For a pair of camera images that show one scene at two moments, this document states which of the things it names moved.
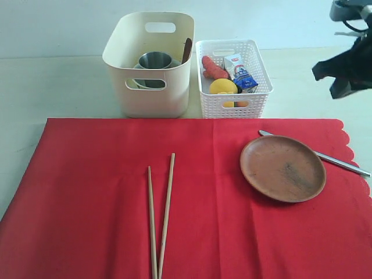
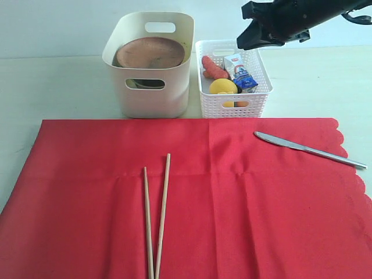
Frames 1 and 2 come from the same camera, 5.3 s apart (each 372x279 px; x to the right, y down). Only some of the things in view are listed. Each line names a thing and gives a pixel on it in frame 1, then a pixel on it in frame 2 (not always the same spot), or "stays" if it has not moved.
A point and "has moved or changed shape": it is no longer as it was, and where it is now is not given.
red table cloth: [81, 208] stays
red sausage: [211, 71] stays
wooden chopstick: [152, 226] has moved or changed shape
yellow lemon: [222, 86] stays
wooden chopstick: [165, 218] has moved or changed shape
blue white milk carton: [234, 66] stays
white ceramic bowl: [175, 63] -> [131, 83]
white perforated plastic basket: [211, 103] stays
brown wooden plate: [283, 168] -> [149, 53]
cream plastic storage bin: [129, 40] stays
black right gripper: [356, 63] -> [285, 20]
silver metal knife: [332, 160] -> [296, 146]
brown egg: [241, 104] stays
